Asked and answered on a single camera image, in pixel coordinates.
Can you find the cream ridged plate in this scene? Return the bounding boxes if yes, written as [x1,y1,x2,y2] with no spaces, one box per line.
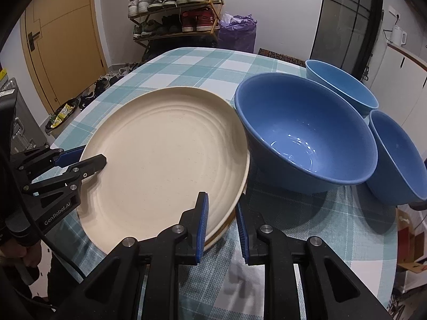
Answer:
[203,155,252,252]
[77,87,251,255]

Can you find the large brown patterned doormat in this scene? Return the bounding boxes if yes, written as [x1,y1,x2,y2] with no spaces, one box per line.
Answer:
[258,48,307,67]

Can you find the white electric kettle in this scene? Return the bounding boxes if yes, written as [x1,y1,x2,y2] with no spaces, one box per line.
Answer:
[390,25,408,45]

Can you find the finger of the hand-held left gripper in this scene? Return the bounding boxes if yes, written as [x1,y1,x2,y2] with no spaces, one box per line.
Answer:
[22,153,108,209]
[9,145,85,174]

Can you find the pile of dark shoes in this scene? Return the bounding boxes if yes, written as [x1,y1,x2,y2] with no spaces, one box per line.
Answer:
[67,62,141,110]

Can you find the purple plastic bag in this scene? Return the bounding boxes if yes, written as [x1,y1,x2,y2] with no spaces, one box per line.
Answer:
[218,13,257,54]

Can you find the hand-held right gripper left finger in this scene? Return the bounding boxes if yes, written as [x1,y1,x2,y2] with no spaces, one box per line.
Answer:
[55,191,210,320]

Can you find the wooden shoe rack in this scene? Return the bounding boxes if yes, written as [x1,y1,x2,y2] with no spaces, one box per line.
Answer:
[127,0,223,52]

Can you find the blue bowl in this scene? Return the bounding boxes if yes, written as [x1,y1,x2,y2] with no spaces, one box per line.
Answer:
[234,72,378,194]
[305,59,380,118]
[365,110,427,206]

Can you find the person's left hand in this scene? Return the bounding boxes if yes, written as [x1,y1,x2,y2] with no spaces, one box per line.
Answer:
[0,241,42,269]

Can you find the black bag of yellow wrappers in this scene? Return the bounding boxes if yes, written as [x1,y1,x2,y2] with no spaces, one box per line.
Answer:
[45,98,81,131]

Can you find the group of assorted sneakers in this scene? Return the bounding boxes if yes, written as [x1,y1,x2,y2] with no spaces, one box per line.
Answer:
[121,0,221,39]

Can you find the white kitchen cabinets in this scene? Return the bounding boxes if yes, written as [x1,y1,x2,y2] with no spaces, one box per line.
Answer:
[367,40,427,134]

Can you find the black framed glass door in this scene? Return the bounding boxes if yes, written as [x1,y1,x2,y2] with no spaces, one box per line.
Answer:
[310,0,384,81]

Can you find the wooden door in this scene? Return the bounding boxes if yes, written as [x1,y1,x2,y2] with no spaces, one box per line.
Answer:
[20,0,109,114]

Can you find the red cardboard box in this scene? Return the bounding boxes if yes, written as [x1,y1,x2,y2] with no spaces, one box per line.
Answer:
[395,205,427,294]

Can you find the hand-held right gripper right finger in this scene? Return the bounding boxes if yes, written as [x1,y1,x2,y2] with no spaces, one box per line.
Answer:
[235,202,391,320]

